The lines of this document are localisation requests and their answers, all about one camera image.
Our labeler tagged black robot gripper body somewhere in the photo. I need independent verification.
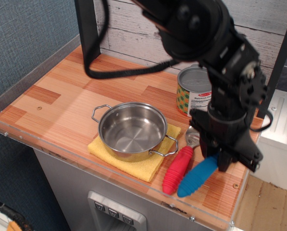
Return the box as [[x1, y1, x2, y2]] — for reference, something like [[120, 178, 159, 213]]
[[189, 109, 263, 172]]

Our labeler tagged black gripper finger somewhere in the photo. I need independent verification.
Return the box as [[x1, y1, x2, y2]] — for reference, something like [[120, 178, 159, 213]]
[[200, 134, 220, 159], [217, 150, 238, 172]]

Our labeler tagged blue handled metal fork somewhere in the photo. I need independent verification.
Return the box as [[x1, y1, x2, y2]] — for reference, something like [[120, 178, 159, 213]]
[[177, 154, 219, 198]]

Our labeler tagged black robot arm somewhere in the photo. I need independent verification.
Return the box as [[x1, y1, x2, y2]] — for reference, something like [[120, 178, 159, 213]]
[[137, 0, 267, 172]]

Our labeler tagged white cabinet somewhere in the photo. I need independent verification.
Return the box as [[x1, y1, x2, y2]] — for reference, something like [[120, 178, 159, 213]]
[[252, 90, 287, 190]]

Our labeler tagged toy food can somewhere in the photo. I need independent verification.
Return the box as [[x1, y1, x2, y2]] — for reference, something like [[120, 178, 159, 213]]
[[176, 64, 212, 117]]

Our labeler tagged yellow cloth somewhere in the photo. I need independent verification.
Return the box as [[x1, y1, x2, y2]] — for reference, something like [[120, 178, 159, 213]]
[[87, 123, 182, 183]]

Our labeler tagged stainless steel pot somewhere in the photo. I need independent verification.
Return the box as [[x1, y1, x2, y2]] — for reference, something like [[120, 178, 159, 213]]
[[91, 102, 178, 162]]

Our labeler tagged silver dispenser panel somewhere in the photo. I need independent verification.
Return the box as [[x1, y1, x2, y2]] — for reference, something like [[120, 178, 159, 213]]
[[87, 191, 148, 231]]

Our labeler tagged grey toy kitchen cabinet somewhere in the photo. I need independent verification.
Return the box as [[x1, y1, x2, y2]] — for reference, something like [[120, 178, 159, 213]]
[[32, 147, 221, 231]]

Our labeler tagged orange cloth object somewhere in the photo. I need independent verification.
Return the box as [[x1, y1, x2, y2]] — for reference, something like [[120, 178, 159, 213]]
[[7, 221, 22, 231]]

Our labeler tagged red handled metal spoon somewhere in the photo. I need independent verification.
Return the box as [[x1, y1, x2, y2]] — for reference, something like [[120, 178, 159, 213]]
[[162, 126, 200, 194]]

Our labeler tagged dark grey right post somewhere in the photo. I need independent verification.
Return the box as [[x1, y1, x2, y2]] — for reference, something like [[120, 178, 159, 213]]
[[257, 30, 287, 118]]

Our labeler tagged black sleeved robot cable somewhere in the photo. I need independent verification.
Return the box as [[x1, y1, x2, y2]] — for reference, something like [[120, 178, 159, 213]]
[[82, 0, 180, 80]]

